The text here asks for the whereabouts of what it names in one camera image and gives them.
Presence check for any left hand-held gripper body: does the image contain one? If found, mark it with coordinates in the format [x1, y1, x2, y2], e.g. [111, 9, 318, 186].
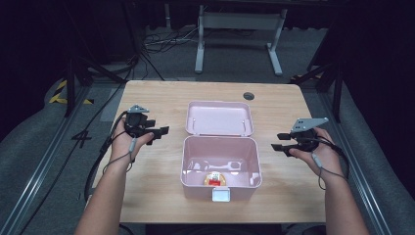
[124, 104, 157, 138]

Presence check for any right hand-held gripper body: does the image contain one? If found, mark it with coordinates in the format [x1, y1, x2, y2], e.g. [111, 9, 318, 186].
[289, 117, 330, 154]

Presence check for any person's left hand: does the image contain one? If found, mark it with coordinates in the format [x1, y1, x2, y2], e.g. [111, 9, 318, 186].
[110, 117, 156, 165]

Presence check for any person's right hand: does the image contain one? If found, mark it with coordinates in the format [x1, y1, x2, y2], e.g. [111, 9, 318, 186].
[288, 126, 345, 180]

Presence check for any black metal stand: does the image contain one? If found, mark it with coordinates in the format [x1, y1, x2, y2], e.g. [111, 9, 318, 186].
[290, 19, 345, 124]
[63, 0, 165, 118]

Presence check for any pink plastic box with lid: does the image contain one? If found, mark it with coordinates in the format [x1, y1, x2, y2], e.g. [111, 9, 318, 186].
[179, 100, 263, 203]

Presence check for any yellow black floor tape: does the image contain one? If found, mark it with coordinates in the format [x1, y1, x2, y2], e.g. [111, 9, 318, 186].
[48, 79, 95, 106]

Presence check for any grey wrist cord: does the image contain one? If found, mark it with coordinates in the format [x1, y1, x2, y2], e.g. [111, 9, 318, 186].
[310, 152, 348, 191]
[102, 136, 138, 176]

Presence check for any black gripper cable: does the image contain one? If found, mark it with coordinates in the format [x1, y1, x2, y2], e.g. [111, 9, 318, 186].
[83, 110, 129, 204]
[309, 134, 350, 181]

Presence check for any aluminium rail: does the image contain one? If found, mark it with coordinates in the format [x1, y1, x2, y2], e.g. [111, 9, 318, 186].
[0, 85, 93, 235]
[317, 91, 394, 235]

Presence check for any thin black floor cable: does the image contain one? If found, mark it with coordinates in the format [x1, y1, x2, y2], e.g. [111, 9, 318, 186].
[18, 62, 137, 235]

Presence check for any bundle of floor cables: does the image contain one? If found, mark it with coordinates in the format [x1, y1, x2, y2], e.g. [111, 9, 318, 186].
[141, 24, 201, 55]

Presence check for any white metal table frame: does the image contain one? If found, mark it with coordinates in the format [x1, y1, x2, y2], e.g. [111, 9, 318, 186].
[194, 4, 289, 77]

